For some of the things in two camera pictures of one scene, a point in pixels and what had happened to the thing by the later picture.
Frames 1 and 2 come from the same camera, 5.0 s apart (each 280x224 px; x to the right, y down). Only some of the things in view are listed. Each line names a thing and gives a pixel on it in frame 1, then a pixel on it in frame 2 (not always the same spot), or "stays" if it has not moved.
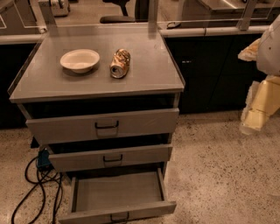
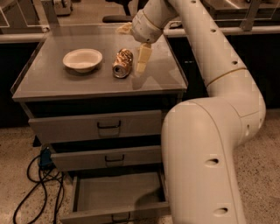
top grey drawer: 99,126 stays
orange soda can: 120,64 stays
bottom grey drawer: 112,195 stays
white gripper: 269,51 to 144,29
